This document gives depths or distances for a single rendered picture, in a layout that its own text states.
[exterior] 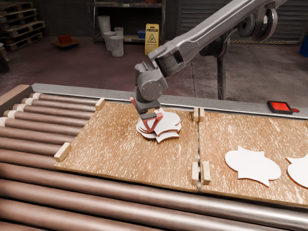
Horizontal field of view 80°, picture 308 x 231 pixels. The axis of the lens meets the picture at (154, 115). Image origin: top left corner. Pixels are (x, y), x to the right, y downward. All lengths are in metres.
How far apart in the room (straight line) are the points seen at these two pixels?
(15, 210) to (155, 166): 0.36
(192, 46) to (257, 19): 0.85
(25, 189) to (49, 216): 0.12
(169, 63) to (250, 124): 0.41
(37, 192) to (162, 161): 0.34
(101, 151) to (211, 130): 0.38
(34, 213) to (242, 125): 0.69
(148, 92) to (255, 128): 0.45
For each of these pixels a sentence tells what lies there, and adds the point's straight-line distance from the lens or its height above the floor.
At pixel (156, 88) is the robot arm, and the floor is 1.15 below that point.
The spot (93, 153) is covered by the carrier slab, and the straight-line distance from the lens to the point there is 0.61.
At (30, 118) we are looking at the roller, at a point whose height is 0.91.
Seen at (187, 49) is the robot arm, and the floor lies 1.22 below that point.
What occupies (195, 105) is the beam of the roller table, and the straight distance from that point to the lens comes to 0.84.
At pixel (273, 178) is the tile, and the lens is 0.60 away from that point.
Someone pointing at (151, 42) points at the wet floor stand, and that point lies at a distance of 4.18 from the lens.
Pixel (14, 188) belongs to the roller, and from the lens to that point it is 0.65.
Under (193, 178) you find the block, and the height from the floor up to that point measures 0.96.
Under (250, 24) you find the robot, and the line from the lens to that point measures 1.34.
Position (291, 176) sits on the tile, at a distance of 0.64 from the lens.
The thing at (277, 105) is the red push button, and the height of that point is 0.93.
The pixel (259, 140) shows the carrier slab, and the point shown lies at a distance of 0.71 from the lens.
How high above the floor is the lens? 1.37
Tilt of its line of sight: 37 degrees down
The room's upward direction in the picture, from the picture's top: straight up
